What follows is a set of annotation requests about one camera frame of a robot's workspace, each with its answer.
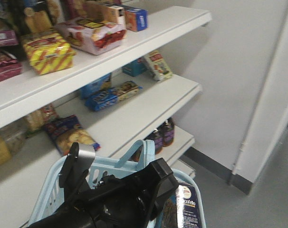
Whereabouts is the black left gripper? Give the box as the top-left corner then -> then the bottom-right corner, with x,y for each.
76,158 -> 179,228

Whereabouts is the light blue plastic basket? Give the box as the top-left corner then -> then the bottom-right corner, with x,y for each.
28,140 -> 206,228

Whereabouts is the dark blue Chocofello cookie box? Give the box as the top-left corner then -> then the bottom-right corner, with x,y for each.
159,182 -> 202,228

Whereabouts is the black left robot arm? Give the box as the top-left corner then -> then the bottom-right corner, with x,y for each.
30,158 -> 179,228

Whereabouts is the blue cracker bag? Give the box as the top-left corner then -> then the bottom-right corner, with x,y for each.
43,114 -> 101,156

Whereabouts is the blue chocolate cookie pack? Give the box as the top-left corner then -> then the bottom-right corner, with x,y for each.
85,81 -> 142,111

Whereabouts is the white supermarket shelf unit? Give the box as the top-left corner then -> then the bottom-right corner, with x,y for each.
0,6 -> 211,228

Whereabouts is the yellow striped wafer pack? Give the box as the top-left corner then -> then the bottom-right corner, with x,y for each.
21,29 -> 76,75

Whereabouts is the pink strawberry biscuit pack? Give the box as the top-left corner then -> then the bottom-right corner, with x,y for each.
54,17 -> 126,55

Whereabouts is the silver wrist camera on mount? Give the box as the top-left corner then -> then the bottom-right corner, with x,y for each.
59,142 -> 96,192

